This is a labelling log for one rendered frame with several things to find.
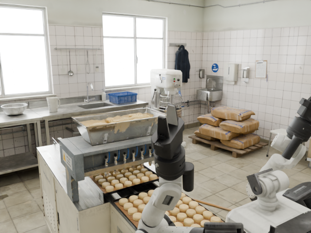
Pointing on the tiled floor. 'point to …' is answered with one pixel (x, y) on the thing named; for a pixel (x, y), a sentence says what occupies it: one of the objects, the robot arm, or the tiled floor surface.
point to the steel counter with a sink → (9, 160)
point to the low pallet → (215, 145)
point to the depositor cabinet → (103, 208)
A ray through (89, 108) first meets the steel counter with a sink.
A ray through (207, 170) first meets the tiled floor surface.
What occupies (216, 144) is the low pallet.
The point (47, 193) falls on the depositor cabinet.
